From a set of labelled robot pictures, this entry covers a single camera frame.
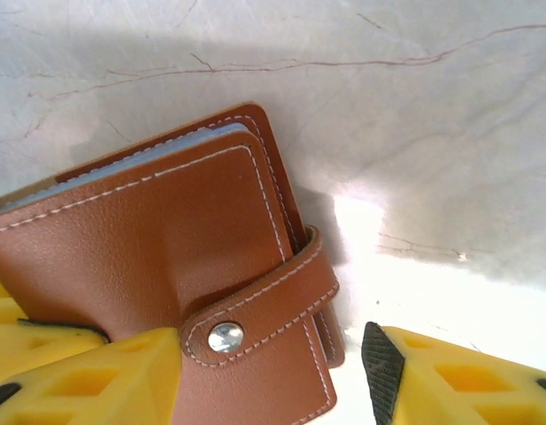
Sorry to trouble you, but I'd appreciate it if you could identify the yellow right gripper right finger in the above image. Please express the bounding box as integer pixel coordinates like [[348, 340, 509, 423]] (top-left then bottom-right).
[[362, 321, 546, 425]]

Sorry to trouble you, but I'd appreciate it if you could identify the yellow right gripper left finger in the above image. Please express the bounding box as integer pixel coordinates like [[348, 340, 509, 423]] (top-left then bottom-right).
[[0, 326, 188, 425]]

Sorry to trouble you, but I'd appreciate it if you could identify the brown leather card holder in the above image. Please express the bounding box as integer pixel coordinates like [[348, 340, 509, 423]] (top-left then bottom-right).
[[0, 101, 347, 425]]

